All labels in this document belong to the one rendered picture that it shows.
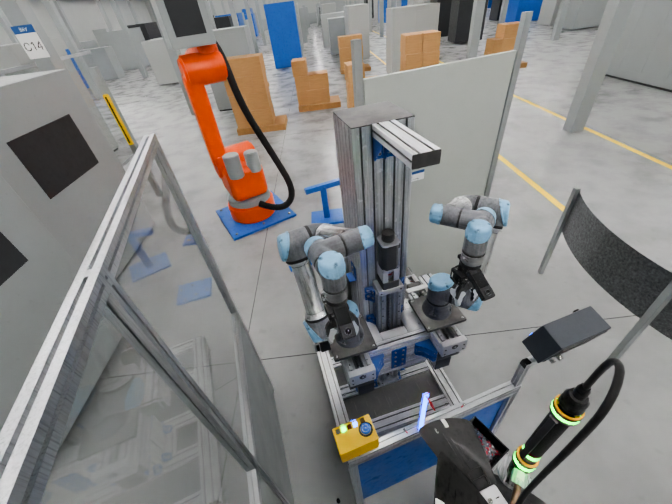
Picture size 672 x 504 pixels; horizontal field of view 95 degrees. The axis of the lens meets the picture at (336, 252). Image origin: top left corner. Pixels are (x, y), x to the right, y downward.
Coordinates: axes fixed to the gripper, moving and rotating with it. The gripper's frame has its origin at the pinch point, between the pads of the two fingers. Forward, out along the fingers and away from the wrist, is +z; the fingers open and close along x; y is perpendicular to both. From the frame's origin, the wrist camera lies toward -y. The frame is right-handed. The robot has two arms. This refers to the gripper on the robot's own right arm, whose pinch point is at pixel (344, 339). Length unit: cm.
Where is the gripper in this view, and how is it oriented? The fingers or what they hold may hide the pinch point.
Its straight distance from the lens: 110.4
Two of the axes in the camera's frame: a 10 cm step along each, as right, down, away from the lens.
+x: -9.4, 2.8, -1.9
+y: -3.3, -5.7, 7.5
